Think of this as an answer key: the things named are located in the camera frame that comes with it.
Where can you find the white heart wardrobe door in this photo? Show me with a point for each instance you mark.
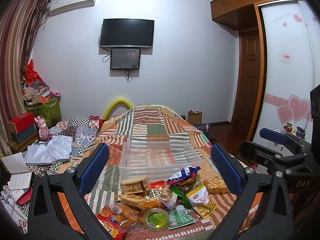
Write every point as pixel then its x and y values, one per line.
pixel 292 68

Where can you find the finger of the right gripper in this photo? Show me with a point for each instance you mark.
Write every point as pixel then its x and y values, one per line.
pixel 273 136
pixel 258 154

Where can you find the black wall television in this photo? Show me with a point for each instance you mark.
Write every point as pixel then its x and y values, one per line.
pixel 126 32

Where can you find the brown wooden door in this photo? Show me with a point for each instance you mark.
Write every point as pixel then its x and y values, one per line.
pixel 248 81

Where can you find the checkered patterned pillow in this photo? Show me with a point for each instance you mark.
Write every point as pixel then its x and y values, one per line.
pixel 83 130

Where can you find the white yellow chips bag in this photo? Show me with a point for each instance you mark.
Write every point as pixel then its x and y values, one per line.
pixel 201 201

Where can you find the clear bag fried snacks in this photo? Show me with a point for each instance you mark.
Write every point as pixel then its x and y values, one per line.
pixel 215 185

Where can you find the small black wall monitor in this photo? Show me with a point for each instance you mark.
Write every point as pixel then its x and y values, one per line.
pixel 125 59

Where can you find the red gift box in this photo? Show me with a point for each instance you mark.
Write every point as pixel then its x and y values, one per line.
pixel 20 123

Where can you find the brown wafer biscuit pack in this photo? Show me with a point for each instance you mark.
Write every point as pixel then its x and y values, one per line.
pixel 135 185

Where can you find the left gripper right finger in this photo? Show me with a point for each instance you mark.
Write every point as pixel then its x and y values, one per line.
pixel 273 219

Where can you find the white air conditioner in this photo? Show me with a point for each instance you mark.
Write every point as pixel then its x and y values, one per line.
pixel 61 6

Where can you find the patchwork striped bed quilt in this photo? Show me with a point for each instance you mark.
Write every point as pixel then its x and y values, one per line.
pixel 153 141

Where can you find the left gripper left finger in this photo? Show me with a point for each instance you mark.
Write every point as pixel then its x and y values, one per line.
pixel 46 217

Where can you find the green storage box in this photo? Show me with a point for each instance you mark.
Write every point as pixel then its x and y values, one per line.
pixel 49 110

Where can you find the small red snack packet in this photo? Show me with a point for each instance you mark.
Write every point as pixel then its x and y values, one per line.
pixel 158 185

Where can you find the orange bread pack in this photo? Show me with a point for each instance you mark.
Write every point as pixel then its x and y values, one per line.
pixel 138 201

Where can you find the yellow foam tube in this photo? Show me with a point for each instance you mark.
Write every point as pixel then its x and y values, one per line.
pixel 115 104

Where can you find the white cloth on bed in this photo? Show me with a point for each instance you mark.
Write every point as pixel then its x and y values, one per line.
pixel 56 150

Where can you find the red plastic bag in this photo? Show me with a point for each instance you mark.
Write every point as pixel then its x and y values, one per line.
pixel 31 75

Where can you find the green edged cookie bag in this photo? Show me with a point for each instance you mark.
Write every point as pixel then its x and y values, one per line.
pixel 172 197

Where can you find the clear plastic storage bin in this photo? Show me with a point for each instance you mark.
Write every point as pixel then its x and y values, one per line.
pixel 157 160

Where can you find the striped pink curtain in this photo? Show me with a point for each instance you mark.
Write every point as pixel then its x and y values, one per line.
pixel 19 27

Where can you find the red fried snack bag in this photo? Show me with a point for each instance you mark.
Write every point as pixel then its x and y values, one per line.
pixel 110 224

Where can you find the brown overhead cabinet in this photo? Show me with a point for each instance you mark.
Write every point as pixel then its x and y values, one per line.
pixel 235 14

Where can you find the pink plush toy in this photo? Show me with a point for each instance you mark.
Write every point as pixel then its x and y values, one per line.
pixel 43 128

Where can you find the blue snack bag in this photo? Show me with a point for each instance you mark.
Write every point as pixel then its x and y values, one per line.
pixel 187 172

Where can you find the brown cardboard box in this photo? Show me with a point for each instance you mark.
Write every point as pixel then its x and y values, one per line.
pixel 195 117

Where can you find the green jelly cup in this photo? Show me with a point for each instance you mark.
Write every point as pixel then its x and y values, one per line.
pixel 156 219

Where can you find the green snack packet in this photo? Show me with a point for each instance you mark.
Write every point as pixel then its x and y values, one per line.
pixel 179 218

